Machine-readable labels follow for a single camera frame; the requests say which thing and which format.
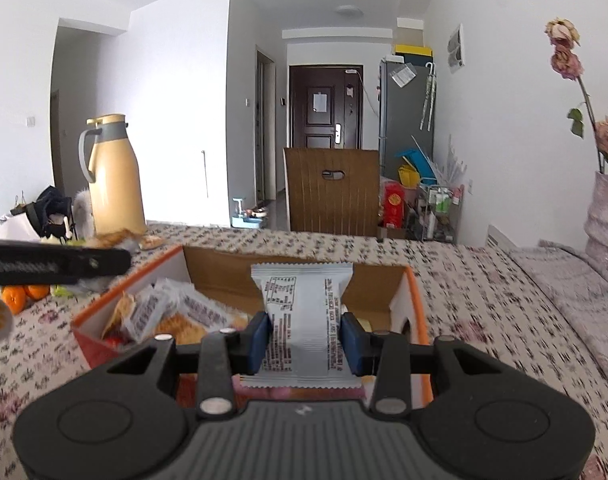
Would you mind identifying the red cardboard snack box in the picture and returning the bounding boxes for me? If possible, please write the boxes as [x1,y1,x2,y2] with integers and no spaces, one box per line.
[70,244,434,409]

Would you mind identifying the orange fruit front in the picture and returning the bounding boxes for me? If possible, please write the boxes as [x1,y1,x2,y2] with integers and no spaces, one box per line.
[1,286,28,315]

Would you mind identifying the pink textured vase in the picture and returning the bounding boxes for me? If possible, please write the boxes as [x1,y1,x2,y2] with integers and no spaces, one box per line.
[584,172,608,270]

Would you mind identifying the brown wooden chair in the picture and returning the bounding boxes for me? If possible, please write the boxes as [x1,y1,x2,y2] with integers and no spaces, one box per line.
[284,148,380,236]

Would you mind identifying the orange fruit middle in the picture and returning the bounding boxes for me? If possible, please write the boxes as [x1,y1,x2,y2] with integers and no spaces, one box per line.
[24,285,51,301]

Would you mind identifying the calligraphy print tablecloth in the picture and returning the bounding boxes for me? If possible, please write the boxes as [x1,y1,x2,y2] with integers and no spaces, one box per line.
[0,224,608,479]

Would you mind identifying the red gift box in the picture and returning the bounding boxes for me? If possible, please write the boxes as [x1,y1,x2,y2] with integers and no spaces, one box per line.
[383,181,405,229]

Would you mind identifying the white snack packet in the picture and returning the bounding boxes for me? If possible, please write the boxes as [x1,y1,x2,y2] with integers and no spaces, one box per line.
[241,263,361,389]

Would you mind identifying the wire storage rack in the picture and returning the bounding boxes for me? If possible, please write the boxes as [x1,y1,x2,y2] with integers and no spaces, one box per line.
[415,185,464,245]

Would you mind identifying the cream thermos jug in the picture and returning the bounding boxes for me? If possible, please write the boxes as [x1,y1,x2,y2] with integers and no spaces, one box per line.
[78,114,146,235]

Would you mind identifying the orange fruit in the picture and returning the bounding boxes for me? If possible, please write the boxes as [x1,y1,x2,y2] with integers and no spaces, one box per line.
[1,286,28,315]
[24,285,51,301]

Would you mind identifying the dark entrance door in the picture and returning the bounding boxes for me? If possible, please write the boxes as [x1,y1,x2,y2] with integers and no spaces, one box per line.
[289,64,363,150]

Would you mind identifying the dried pink roses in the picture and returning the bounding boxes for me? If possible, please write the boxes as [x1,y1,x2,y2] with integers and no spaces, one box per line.
[544,18,608,175]

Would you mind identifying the grey refrigerator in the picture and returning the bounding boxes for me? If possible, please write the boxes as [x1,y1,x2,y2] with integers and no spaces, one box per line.
[379,54,434,180]

